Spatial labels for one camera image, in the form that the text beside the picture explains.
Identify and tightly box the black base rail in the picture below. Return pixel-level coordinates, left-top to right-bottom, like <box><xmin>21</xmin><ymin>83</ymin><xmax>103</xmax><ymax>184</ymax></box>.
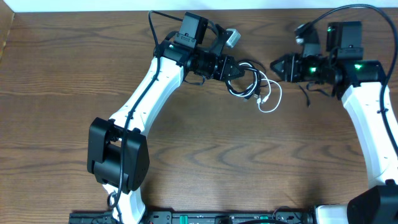
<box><xmin>68</xmin><ymin>207</ymin><xmax>316</xmax><ymax>224</ymax></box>

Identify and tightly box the white usb cable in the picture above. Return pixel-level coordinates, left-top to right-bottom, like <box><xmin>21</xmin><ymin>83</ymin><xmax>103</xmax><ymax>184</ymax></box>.
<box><xmin>228</xmin><ymin>62</ymin><xmax>283</xmax><ymax>114</ymax></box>

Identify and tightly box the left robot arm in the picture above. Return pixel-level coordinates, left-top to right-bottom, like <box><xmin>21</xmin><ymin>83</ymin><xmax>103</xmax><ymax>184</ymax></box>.
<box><xmin>87</xmin><ymin>12</ymin><xmax>244</xmax><ymax>223</ymax></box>

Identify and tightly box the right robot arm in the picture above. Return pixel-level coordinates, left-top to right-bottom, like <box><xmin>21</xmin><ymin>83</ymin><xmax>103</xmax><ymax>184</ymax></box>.
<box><xmin>270</xmin><ymin>21</ymin><xmax>397</xmax><ymax>223</ymax></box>

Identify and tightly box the black usb cable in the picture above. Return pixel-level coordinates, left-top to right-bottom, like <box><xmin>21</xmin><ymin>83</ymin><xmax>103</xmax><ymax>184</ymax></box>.
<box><xmin>224</xmin><ymin>58</ymin><xmax>271</xmax><ymax>101</ymax></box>

